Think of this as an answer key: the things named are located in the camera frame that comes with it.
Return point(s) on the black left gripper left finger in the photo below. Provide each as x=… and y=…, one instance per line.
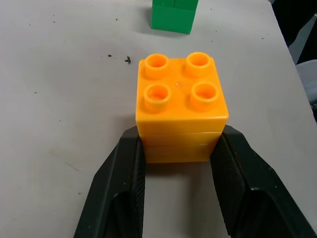
x=116, y=188

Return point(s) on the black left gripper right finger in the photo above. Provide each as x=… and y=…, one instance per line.
x=252, y=188

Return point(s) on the orange studded building block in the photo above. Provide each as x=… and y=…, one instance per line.
x=180, y=109

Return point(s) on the green building block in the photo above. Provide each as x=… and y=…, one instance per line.
x=173, y=17

